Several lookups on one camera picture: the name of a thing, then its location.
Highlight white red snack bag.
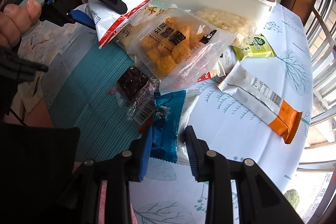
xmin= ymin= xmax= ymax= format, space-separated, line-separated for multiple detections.
xmin=85 ymin=0 xmax=151 ymax=49

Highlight blue foil snack packet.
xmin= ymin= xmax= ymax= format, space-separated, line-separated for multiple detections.
xmin=150 ymin=90 xmax=186 ymax=163

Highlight dark brownie clear wrapper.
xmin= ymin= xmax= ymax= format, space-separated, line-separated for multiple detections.
xmin=107 ymin=65 xmax=159 ymax=109

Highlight orange cookies clear bag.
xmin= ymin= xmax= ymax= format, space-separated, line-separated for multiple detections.
xmin=127 ymin=7 xmax=237 ymax=95

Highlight orange white snack bar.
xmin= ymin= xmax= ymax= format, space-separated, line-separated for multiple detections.
xmin=218 ymin=62 xmax=302 ymax=144

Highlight person left hand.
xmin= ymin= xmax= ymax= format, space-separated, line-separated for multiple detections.
xmin=1 ymin=0 xmax=42 ymax=48

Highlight pastel blanket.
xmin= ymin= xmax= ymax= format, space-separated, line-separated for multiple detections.
xmin=11 ymin=22 xmax=97 ymax=116

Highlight teal striped placemat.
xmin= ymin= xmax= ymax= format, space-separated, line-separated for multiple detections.
xmin=49 ymin=43 xmax=139 ymax=162

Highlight light blue tree tablecloth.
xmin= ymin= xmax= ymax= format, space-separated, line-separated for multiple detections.
xmin=130 ymin=5 xmax=313 ymax=223

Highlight red white cookie pack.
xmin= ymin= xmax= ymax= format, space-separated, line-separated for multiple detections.
xmin=198 ymin=46 xmax=237 ymax=82

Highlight green snack packet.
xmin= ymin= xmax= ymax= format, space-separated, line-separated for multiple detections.
xmin=233 ymin=34 xmax=277 ymax=61

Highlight metal window bars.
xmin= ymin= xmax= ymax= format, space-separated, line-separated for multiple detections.
xmin=298 ymin=0 xmax=335 ymax=171

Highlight puffed rice cake pack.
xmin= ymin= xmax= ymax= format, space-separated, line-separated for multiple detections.
xmin=193 ymin=8 xmax=256 ymax=48

